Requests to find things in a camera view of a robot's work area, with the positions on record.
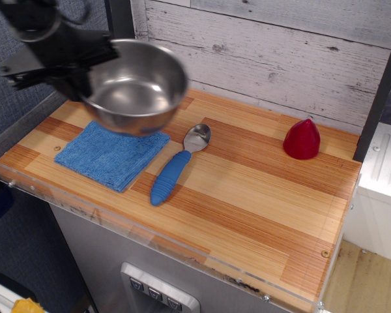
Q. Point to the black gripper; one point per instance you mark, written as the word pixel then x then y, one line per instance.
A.
pixel 58 54

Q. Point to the stainless steel pot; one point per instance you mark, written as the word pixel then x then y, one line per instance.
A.
pixel 139 92

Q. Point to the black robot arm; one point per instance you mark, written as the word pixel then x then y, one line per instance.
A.
pixel 38 10

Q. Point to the blue folded cloth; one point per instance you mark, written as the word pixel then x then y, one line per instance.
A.
pixel 111 159

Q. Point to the clear acrylic table guard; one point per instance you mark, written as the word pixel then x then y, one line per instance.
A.
pixel 242 210

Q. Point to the silver button control panel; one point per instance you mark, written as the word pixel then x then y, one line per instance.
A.
pixel 148 293

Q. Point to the yellow object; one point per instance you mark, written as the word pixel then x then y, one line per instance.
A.
pixel 27 306

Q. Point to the red cone shaped object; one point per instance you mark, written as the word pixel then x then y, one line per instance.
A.
pixel 302 141

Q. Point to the white cabinet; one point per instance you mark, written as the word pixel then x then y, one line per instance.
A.
pixel 368 223

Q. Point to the dark grey left post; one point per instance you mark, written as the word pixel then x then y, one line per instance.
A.
pixel 120 19

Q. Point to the dark grey post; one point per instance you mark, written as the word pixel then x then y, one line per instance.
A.
pixel 375 114
pixel 120 19

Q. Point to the blue handled metal spoon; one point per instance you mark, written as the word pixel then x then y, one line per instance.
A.
pixel 196 139

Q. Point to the dark grey right post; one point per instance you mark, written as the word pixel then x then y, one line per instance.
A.
pixel 375 114

